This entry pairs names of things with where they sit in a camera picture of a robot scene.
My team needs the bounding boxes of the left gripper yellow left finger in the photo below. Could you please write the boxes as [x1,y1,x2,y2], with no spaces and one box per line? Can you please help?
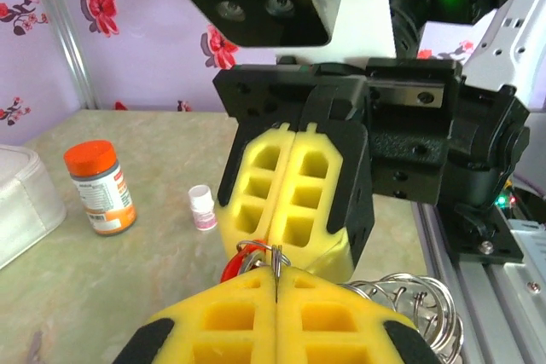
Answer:
[113,268,278,364]

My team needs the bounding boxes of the white square lidded box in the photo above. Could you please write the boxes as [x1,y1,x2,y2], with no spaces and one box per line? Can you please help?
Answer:
[0,144,68,271]

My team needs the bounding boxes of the small white pill bottle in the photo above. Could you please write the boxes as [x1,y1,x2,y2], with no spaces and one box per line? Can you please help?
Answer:
[188,184,218,233]

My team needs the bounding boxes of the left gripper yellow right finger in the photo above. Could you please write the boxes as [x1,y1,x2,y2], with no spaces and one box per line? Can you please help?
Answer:
[276,265,443,364]

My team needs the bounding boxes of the small electronics board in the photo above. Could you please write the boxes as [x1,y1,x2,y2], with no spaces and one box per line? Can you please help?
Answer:
[494,193,520,210]

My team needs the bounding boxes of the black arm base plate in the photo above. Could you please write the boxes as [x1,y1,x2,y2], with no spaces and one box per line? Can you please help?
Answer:
[454,204,525,263]

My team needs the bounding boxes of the red key tag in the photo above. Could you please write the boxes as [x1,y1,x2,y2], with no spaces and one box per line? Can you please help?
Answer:
[220,248,268,284]

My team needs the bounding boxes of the aluminium frame rail long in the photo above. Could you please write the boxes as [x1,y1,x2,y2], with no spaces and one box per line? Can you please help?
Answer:
[415,201,546,364]

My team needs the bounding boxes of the orange capped pill bottle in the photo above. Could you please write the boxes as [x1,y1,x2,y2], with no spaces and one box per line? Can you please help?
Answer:
[63,140,138,237]

